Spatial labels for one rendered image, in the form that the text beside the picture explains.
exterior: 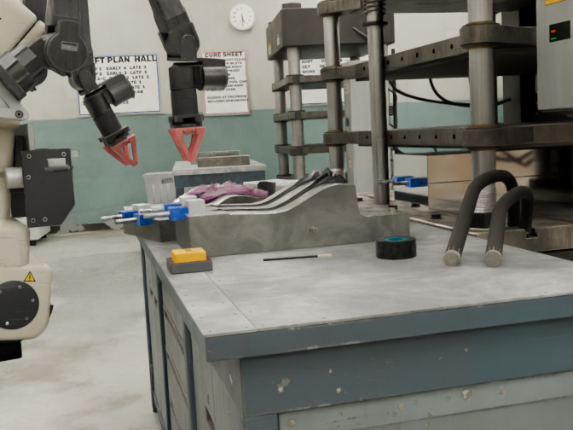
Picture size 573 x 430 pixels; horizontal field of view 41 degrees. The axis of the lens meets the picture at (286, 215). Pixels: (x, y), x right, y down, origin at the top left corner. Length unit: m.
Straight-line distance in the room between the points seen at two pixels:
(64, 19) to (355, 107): 4.63
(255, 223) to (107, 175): 7.39
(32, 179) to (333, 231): 0.65
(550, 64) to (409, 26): 7.51
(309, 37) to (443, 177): 4.06
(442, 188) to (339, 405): 1.36
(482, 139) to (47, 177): 1.02
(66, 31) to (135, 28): 7.49
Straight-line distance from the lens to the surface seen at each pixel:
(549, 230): 2.04
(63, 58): 1.57
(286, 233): 1.67
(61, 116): 9.06
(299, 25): 6.34
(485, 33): 1.96
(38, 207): 1.68
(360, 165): 6.08
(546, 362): 1.25
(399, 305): 1.13
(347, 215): 1.71
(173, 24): 1.66
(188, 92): 1.68
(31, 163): 1.68
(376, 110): 2.67
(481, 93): 1.97
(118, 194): 9.01
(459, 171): 2.42
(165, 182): 8.31
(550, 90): 1.94
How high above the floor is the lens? 1.06
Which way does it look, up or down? 6 degrees down
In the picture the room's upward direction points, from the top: 3 degrees counter-clockwise
